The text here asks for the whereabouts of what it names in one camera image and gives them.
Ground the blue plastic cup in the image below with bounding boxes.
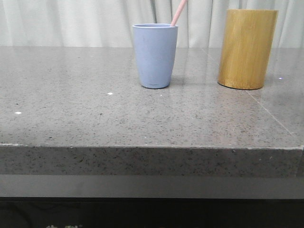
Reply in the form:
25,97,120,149
133,23,178,89

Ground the bamboo wooden cylinder holder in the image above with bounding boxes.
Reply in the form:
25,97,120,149
218,9,278,90

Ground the white pleated curtain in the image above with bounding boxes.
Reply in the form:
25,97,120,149
0,0,304,48

